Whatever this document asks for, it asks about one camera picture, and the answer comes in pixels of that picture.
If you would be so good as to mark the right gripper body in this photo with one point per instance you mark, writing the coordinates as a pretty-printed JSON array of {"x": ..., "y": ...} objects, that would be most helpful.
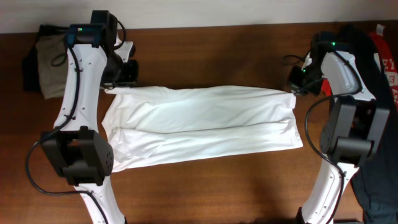
[{"x": 308, "y": 79}]

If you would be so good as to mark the folded khaki trousers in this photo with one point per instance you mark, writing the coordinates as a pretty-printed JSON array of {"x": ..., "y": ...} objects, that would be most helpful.
[{"x": 52, "y": 65}]

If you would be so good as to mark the white robot print t-shirt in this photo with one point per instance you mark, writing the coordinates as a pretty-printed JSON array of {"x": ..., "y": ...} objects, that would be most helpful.
[{"x": 156, "y": 125}]

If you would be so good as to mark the black garment in pile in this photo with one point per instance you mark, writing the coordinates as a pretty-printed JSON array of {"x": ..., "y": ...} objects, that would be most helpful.
[{"x": 375, "y": 184}]

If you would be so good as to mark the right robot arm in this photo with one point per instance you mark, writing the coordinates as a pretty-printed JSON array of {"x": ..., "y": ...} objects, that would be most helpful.
[{"x": 357, "y": 115}]

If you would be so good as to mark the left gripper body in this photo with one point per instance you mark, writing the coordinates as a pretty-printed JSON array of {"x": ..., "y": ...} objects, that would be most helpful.
[{"x": 119, "y": 72}]

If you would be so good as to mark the red garment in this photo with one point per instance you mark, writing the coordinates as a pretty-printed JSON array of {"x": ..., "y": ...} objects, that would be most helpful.
[{"x": 388, "y": 65}]

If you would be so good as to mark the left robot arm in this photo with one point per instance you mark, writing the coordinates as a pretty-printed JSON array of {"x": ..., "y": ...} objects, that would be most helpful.
[{"x": 97, "y": 58}]

